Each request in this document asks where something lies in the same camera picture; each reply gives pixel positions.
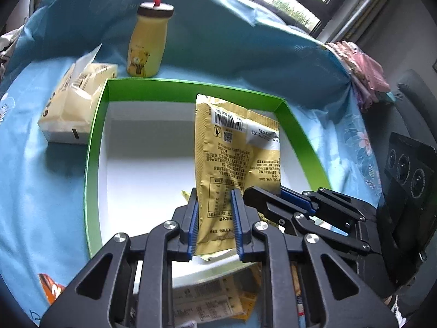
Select green cardboard box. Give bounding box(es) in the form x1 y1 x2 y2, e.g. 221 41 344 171
84 78 332 288

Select folded pink cloths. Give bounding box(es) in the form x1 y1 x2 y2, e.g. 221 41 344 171
324 41 391 110

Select blue floral bedsheet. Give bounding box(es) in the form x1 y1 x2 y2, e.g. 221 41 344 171
0 0 383 328

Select brown orange snack packet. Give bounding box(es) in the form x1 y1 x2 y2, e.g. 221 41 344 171
38 273 65 306

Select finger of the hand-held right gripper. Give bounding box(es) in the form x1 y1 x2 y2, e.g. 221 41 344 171
280 187 367 225
243 186 372 257

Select beige snack packet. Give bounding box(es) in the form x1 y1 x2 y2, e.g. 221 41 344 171
172 275 244 328

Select yellow bear bottle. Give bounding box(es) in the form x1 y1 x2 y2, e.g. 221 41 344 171
127 0 175 77

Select gray curtain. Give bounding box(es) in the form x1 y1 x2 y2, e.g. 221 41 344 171
317 0 407 42

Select cream tissue pack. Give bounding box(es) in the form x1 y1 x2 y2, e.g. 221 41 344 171
37 43 118 144

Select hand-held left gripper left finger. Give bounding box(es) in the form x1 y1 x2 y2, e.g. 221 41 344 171
39 187 200 328

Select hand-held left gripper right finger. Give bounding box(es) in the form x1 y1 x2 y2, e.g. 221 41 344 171
230 189 398 328

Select orange yellow snack packet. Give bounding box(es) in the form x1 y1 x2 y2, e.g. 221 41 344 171
235 266 262 322

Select white plastic bag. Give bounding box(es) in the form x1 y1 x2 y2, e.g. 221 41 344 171
0 27 24 72

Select gray chair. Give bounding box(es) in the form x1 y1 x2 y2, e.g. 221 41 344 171
392 70 437 137

